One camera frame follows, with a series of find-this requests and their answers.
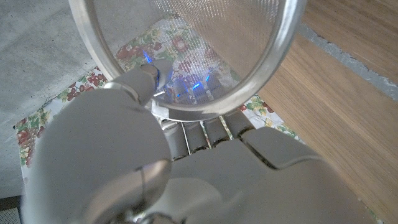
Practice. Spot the floral fruit print backdrop cloth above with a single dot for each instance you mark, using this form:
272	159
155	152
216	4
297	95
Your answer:
31	127

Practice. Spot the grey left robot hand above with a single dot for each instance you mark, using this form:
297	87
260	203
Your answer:
102	143

